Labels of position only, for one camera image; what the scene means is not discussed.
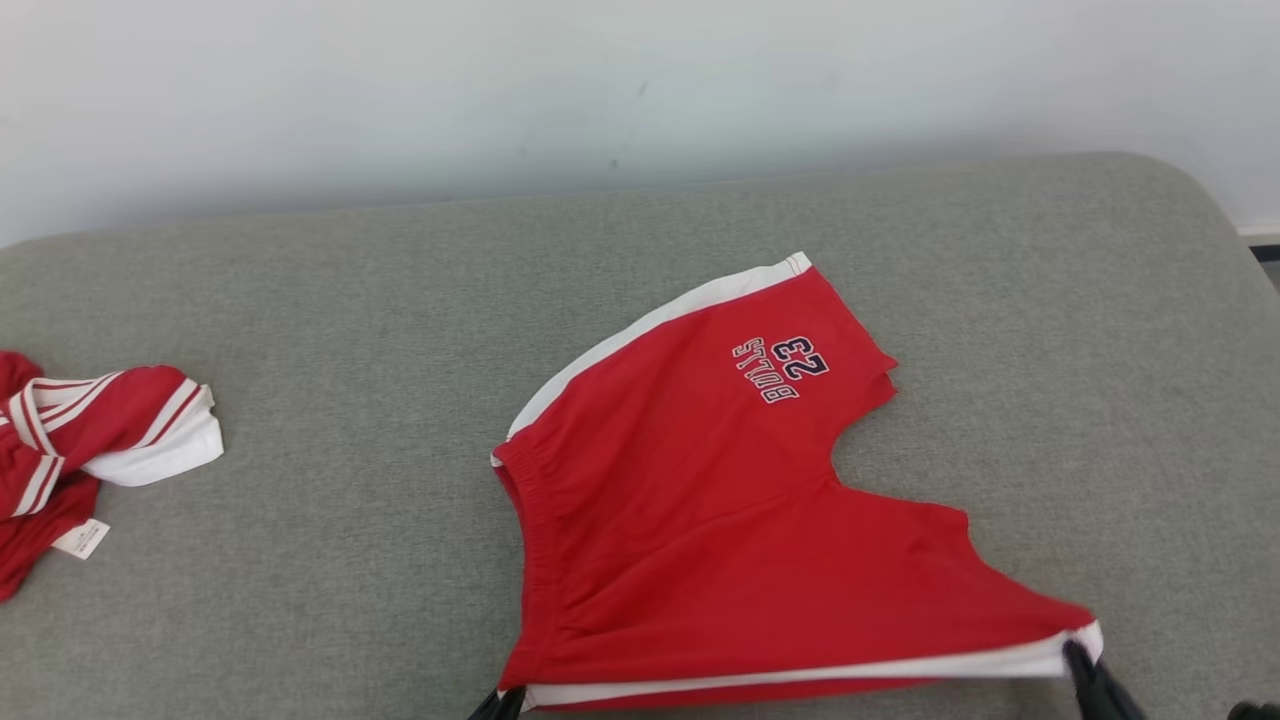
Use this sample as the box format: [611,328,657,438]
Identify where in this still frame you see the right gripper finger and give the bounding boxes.
[1062,640,1148,720]

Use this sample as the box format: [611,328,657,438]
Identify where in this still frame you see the red white basketball jersey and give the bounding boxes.
[0,350,224,603]

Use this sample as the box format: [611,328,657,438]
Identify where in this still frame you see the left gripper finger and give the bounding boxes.
[468,688,526,720]

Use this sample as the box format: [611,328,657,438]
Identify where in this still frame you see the white cloth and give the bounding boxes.
[0,152,1280,720]

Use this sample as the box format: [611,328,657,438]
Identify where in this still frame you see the red shorts with white stripes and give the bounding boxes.
[490,252,1104,713]

